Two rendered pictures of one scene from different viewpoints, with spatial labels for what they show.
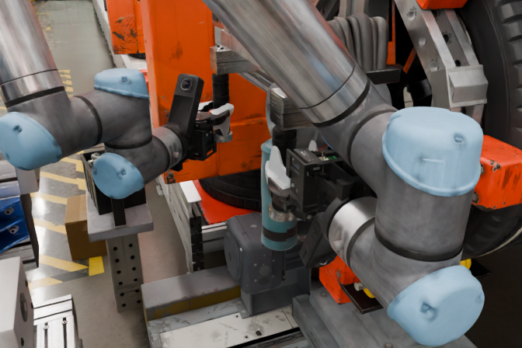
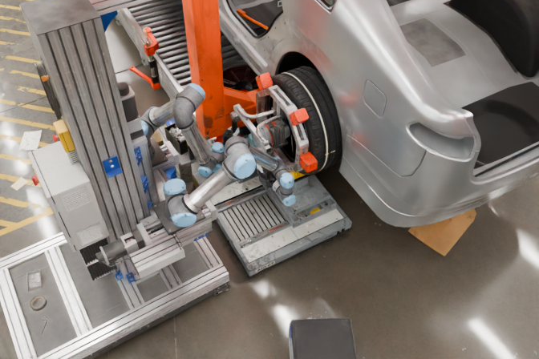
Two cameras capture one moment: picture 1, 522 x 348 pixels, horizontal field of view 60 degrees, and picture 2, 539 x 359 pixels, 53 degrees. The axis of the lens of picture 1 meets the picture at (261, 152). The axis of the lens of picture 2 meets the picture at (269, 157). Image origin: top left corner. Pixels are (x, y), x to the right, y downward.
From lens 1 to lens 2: 2.57 m
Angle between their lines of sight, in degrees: 25
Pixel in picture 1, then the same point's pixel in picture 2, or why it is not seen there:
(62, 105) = (211, 162)
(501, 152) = (310, 159)
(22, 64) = (204, 158)
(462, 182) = (290, 186)
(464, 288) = (292, 199)
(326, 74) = (270, 166)
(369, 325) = not seen: hidden behind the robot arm
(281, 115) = not seen: hidden behind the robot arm
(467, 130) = (290, 180)
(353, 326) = not seen: hidden behind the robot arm
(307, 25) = (267, 161)
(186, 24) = (214, 88)
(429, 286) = (287, 199)
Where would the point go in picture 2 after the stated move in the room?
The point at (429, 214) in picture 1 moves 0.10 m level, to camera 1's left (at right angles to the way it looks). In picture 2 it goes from (286, 190) to (268, 192)
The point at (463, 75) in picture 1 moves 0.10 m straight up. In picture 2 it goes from (302, 143) to (303, 130)
